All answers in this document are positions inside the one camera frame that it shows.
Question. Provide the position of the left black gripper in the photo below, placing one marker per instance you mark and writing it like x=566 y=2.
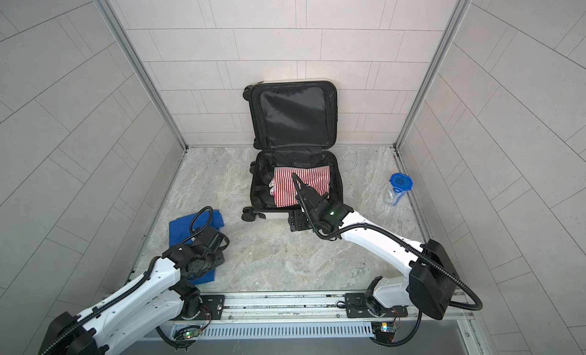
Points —
x=220 y=258

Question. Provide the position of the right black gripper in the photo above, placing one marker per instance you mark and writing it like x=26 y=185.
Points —
x=294 y=221

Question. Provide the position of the blue t-shirt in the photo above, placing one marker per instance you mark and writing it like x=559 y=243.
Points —
x=179 y=230

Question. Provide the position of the clear cup blue lid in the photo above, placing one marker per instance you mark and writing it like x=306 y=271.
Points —
x=399 y=185

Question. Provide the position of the black suitcase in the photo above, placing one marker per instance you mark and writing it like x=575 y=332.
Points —
x=295 y=125

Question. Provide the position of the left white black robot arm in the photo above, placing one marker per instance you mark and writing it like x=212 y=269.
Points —
x=87 y=331

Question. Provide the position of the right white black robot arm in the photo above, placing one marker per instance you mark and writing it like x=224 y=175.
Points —
x=428 y=278

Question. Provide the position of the left small circuit board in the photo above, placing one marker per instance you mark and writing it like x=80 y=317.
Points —
x=189 y=333

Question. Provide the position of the small circuit board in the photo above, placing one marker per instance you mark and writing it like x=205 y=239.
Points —
x=189 y=333
x=384 y=332

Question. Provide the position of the right small circuit board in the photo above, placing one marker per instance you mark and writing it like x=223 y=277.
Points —
x=384 y=332

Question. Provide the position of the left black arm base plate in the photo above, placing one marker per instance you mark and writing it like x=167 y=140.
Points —
x=203 y=307

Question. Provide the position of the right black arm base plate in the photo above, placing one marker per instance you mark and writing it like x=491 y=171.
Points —
x=360 y=305

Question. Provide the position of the aluminium mounting rail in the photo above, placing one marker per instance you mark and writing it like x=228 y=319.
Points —
x=258 y=315

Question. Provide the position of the right aluminium corner post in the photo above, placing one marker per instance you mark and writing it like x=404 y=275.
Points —
x=446 y=40

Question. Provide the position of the aluminium corner post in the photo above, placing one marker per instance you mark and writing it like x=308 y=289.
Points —
x=446 y=40
x=128 y=50

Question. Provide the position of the left aluminium corner post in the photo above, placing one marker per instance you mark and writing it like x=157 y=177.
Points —
x=128 y=50

